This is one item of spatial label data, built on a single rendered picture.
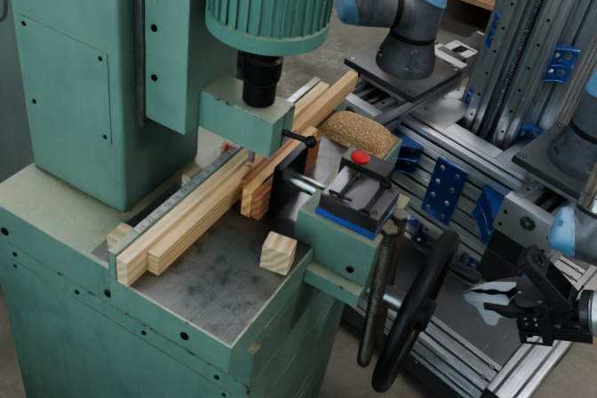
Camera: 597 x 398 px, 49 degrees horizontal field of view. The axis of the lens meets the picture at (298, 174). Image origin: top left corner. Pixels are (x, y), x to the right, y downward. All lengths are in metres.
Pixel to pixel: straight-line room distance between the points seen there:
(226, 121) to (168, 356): 0.41
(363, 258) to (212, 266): 0.23
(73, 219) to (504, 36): 1.03
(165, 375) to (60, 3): 0.64
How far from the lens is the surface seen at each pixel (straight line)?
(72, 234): 1.19
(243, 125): 1.03
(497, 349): 1.95
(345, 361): 2.04
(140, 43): 1.03
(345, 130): 1.26
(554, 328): 1.19
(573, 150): 1.52
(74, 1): 1.04
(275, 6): 0.87
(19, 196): 1.28
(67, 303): 1.30
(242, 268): 1.00
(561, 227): 1.15
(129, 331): 1.21
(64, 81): 1.13
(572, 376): 2.28
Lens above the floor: 1.64
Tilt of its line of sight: 39 degrees down
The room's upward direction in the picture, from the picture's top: 10 degrees clockwise
